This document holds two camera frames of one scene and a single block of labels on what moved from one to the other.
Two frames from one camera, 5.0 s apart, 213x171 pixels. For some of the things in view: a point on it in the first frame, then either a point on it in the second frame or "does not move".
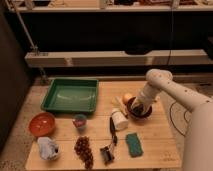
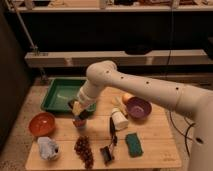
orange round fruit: [126, 98] does not move
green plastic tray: [71, 95] does not move
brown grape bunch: [83, 150] does not move
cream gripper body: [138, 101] → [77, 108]
